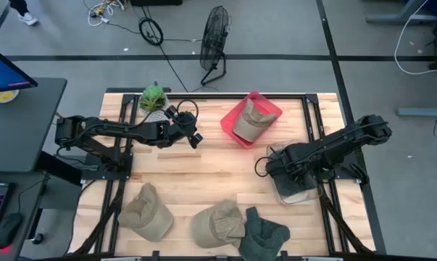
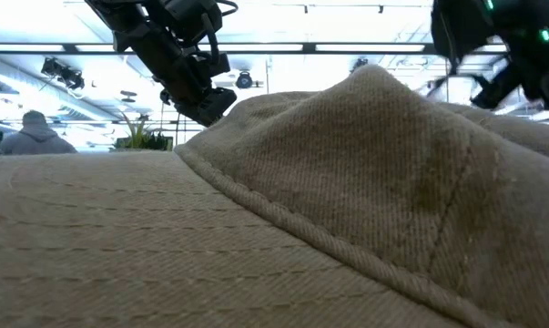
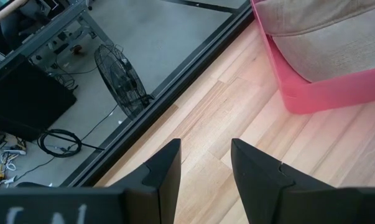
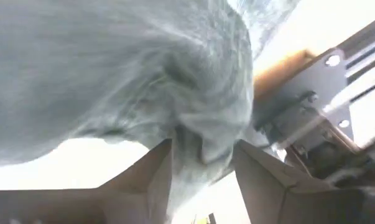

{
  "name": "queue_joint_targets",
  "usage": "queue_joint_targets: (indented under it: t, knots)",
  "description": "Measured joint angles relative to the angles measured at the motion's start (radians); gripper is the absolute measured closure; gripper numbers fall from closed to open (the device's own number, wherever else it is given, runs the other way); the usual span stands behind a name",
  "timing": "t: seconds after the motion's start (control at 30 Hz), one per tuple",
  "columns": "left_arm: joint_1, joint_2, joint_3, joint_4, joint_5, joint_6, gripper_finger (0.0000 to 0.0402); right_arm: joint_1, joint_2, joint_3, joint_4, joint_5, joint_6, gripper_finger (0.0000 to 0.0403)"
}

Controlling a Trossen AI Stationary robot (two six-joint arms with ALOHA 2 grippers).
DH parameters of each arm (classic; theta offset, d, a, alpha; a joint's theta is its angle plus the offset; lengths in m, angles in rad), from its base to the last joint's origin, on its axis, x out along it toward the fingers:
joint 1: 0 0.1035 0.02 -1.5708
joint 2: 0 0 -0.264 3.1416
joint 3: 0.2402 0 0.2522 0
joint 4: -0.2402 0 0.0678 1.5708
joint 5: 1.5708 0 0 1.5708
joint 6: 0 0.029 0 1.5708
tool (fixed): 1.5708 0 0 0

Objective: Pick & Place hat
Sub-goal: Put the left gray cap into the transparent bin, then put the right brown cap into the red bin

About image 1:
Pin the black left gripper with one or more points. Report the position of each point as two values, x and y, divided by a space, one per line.
180 127

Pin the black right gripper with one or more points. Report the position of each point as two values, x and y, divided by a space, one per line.
287 161

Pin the beige cap with crown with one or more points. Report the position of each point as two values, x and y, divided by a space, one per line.
252 121

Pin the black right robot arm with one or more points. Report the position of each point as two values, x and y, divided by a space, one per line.
343 145

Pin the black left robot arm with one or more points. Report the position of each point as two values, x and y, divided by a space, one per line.
109 132

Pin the red plastic bin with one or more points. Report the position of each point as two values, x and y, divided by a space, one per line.
232 125

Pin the clear plastic bin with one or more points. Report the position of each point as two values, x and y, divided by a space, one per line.
308 197

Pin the green potted succulent plant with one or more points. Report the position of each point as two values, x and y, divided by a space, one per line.
153 99

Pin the beige cap with flat brim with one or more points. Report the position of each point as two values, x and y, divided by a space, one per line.
147 214

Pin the black floor fan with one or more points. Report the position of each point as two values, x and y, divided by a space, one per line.
214 40

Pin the grey desk foot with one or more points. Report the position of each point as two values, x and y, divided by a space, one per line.
399 18
423 112

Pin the black box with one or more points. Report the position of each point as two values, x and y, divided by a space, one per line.
156 2

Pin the black desk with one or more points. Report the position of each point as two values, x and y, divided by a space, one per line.
19 127
26 203

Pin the black lower desk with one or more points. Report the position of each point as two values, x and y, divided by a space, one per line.
26 203

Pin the black caster wheel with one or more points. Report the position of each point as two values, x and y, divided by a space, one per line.
37 238

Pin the yellow round monitor base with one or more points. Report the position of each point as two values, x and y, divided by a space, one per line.
2 96

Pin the computer monitor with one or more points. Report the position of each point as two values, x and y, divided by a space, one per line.
4 74

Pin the black computer mouse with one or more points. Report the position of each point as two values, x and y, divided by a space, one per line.
8 230

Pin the person's shoe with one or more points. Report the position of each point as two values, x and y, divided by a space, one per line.
28 19

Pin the person's leg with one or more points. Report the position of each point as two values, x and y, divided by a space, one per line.
19 5

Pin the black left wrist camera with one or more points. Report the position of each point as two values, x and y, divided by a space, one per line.
171 111

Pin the black table frame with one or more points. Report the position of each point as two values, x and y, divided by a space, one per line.
312 119

